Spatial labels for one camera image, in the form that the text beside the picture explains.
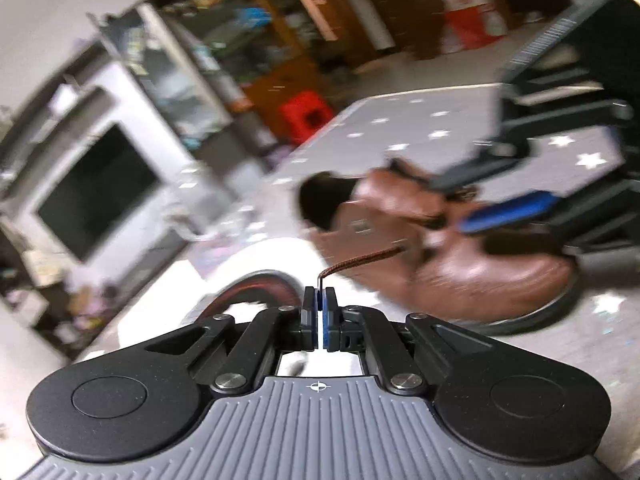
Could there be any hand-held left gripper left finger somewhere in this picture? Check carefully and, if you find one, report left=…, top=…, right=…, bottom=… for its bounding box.
left=147, top=286, right=322, bottom=395

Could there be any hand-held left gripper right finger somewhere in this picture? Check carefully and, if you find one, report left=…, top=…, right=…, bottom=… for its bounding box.
left=322, top=286, right=494, bottom=395

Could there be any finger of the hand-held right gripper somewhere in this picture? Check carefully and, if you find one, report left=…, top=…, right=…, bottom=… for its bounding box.
left=431, top=99, right=633, bottom=193
left=457, top=179, right=640, bottom=258

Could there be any brown shoelace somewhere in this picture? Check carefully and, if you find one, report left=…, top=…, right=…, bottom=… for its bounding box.
left=318, top=245, right=408, bottom=291

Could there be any brown leather shoe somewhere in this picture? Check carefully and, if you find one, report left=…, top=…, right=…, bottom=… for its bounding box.
left=297, top=157, right=583, bottom=337

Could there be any white round object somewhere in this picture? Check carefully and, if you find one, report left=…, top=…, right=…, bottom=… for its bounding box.
left=185, top=237, right=331, bottom=346

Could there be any grey star-print mat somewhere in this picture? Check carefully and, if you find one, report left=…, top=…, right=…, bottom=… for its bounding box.
left=270, top=80, right=640, bottom=461

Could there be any red cloth bag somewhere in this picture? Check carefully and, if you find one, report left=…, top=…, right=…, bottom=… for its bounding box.
left=442, top=0, right=507, bottom=55

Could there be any dark wooden shelf unit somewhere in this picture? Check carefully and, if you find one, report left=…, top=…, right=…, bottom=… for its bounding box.
left=350, top=0, right=446, bottom=61

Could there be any red plastic stool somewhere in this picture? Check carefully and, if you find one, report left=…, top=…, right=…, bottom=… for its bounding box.
left=277, top=91, right=336, bottom=146

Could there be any wooden display cabinet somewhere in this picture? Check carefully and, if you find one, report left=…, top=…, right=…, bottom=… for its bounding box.
left=150, top=0, right=351, bottom=126

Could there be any brown wooden door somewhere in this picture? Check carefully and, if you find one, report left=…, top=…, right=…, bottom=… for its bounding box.
left=289, top=0, right=342, bottom=45

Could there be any black flat television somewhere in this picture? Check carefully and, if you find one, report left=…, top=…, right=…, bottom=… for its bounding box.
left=35, top=122, right=162, bottom=264

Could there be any metal glass shelf unit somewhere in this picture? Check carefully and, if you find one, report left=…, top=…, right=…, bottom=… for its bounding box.
left=92, top=2, right=238, bottom=153

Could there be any dark wall shelf unit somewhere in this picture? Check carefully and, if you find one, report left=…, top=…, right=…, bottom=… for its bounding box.
left=0, top=220, right=103, bottom=361

